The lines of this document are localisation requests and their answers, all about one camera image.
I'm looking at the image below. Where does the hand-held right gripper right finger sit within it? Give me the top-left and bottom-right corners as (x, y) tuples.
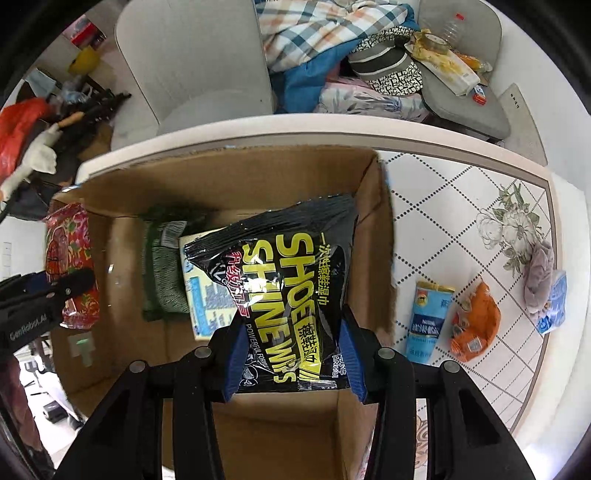
(340, 308), (539, 480)

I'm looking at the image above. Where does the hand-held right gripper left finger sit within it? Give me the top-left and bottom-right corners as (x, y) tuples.
(54, 319), (250, 480)

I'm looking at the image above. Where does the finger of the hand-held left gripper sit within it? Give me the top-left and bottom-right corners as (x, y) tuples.
(42, 268), (96, 311)

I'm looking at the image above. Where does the red floral packet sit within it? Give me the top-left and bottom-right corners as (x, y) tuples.
(44, 203), (100, 330)

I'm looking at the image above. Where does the white and blue packet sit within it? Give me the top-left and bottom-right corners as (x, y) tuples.
(178, 226), (239, 343)

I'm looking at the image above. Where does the black shoe wipes packet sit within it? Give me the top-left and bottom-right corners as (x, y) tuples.
(183, 193), (360, 394)

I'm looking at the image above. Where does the cardboard box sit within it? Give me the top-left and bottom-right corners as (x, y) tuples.
(50, 146), (399, 480)

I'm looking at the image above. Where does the green packet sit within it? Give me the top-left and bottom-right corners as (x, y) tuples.
(139, 206), (209, 323)

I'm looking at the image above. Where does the blue and yellow tissue packet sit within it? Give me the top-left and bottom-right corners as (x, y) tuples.
(405, 281), (456, 365)

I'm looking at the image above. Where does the orange snack packet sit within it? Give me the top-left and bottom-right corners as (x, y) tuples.
(450, 281), (502, 363)

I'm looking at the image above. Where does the white glove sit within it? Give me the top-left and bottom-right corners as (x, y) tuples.
(0, 126), (62, 200)

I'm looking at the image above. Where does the red plastic bag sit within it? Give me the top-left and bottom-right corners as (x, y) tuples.
(0, 98), (51, 175)

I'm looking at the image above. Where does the mauve crumpled packet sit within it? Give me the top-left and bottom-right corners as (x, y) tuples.
(523, 240), (557, 319)

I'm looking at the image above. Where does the light blue packet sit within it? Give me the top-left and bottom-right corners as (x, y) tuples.
(537, 270), (568, 335)

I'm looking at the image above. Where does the yellow container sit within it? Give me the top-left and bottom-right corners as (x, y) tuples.
(68, 46), (102, 76)

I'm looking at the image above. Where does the grey chair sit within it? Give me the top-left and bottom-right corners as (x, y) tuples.
(416, 0), (510, 142)
(111, 0), (276, 150)

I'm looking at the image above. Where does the floral pink cloth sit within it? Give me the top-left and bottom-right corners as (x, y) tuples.
(315, 76), (430, 123)

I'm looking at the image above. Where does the pile of clothes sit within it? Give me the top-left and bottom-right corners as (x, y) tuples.
(270, 4), (421, 114)

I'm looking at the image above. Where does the patterned bucket hat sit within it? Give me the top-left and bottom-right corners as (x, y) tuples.
(347, 26), (424, 96)

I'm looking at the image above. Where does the yellow and white packet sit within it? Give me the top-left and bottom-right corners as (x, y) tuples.
(405, 28), (481, 97)

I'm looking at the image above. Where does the plaid cloth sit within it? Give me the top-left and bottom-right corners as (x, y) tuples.
(255, 0), (416, 75)

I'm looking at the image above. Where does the clear plastic bottle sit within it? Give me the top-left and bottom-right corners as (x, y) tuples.
(436, 13), (464, 49)

